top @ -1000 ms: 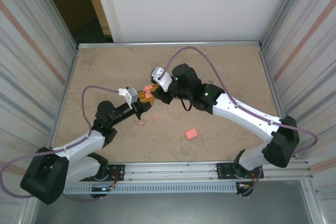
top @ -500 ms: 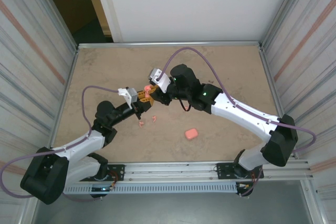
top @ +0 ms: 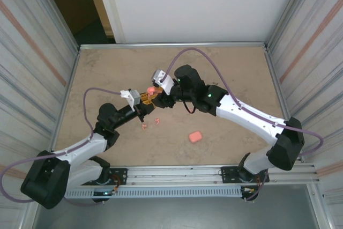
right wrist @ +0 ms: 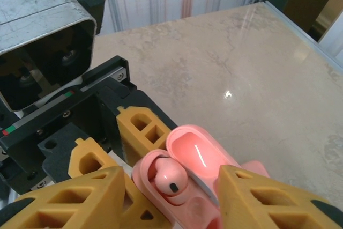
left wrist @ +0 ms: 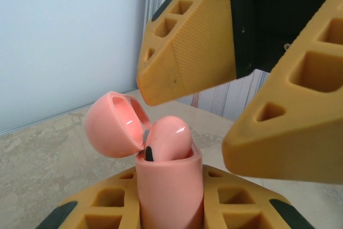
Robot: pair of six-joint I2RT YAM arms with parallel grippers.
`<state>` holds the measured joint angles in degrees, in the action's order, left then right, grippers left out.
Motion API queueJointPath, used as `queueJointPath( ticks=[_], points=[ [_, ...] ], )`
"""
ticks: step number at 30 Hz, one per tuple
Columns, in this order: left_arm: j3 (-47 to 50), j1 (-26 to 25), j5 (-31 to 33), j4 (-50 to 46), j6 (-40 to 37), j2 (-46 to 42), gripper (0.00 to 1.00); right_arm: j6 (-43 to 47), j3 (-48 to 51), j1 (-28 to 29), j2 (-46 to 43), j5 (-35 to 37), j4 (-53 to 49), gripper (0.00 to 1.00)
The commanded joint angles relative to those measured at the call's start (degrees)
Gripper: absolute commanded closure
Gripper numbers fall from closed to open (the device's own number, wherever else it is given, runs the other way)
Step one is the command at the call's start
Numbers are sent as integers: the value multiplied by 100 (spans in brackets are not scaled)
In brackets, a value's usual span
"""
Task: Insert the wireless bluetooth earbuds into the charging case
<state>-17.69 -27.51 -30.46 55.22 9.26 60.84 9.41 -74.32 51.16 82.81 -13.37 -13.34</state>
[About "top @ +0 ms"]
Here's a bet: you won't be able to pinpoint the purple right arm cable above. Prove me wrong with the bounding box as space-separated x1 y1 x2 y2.
162 48 324 202

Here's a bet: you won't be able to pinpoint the thin black right gripper cable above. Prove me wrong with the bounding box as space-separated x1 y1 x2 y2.
184 100 197 114

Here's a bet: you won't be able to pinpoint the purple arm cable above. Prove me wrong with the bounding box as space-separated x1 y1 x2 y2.
162 48 324 202
0 87 123 207

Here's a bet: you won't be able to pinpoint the aluminium table side rail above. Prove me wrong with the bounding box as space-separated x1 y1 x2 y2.
263 46 305 163
50 47 82 160

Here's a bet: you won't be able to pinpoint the pink earbud charging case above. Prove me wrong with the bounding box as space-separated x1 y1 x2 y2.
188 130 203 144
146 86 161 99

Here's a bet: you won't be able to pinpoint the aluminium corner post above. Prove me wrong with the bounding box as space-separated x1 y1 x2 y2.
267 0 319 48
26 0 81 53

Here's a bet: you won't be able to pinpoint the red black base wires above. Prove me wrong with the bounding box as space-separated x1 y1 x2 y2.
111 174 121 195
242 178 269 201

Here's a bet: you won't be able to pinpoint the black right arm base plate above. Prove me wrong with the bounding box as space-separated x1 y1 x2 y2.
220 166 266 184

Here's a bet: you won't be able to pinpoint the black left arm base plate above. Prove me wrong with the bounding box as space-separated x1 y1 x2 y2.
107 168 128 186

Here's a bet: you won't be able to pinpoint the white door frame post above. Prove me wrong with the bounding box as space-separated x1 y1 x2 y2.
93 0 125 43

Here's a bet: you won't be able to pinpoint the aluminium table end rail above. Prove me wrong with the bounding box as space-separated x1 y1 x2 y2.
78 41 269 51

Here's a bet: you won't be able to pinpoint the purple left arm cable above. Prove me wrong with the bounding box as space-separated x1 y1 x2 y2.
0 87 123 207

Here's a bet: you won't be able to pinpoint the tan wooden door jamb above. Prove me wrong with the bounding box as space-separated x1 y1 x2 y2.
82 0 115 37

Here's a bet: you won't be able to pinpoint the grey slotted cable duct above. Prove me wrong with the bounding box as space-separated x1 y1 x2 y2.
64 186 243 200

